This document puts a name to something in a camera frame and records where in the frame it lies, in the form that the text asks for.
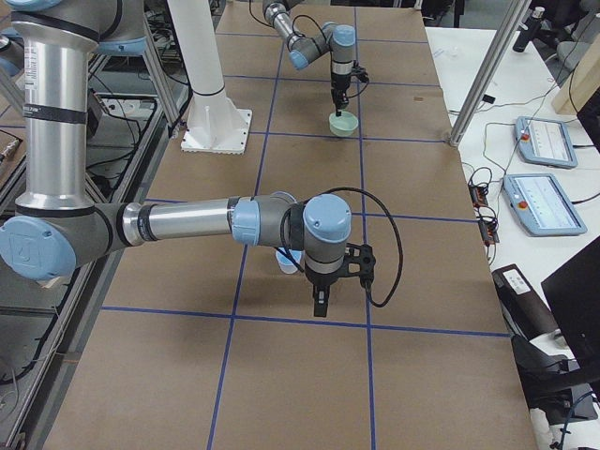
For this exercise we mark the light green bowl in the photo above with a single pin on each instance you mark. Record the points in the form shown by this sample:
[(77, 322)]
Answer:
[(343, 124)]

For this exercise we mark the teach pendant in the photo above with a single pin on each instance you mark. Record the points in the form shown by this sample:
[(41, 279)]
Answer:
[(545, 142), (541, 206)]

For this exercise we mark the black monitor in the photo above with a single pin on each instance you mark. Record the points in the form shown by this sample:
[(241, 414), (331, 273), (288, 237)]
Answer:
[(572, 292)]

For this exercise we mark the black water bottle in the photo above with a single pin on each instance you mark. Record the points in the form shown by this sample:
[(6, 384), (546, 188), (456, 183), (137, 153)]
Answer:
[(528, 29)]

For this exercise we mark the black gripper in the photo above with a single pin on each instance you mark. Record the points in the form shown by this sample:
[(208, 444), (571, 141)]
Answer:
[(322, 279), (338, 82)]

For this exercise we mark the lower teach pendant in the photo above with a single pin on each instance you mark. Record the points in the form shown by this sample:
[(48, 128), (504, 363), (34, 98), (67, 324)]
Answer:
[(541, 206)]

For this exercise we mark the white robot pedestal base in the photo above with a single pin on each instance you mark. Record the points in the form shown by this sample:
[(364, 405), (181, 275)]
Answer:
[(214, 124)]

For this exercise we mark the aluminium frame post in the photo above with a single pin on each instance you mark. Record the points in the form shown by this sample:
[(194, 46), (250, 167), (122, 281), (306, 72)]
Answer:
[(491, 61)]

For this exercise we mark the upper teach pendant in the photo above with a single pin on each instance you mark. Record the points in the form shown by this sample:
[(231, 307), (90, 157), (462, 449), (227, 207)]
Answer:
[(545, 142)]

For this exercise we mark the light blue plastic cup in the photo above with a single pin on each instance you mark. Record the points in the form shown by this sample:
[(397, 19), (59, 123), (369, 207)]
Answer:
[(285, 264)]

